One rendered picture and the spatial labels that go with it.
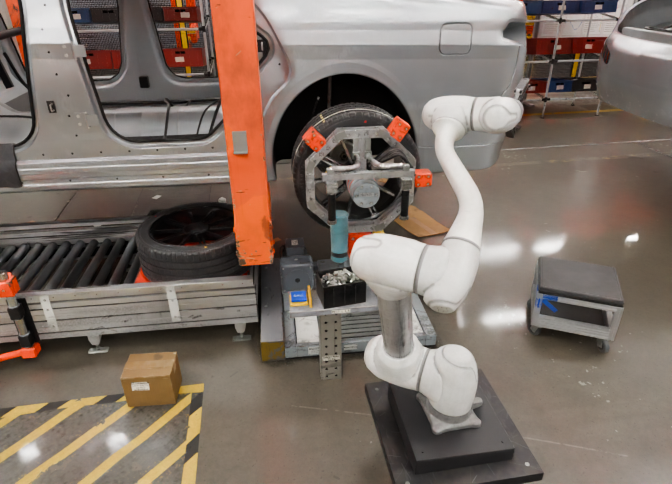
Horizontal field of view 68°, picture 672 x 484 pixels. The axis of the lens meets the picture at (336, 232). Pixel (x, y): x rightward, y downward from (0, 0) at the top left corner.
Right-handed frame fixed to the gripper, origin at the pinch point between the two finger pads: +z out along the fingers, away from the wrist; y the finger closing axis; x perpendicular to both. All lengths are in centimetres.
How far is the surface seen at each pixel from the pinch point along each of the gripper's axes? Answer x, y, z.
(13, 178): 230, -77, -52
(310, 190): 90, -59, 13
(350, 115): 79, -21, 24
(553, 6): 77, 70, 522
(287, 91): 119, -17, 28
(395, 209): 53, -65, 37
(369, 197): 58, -54, 14
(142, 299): 148, -121, -41
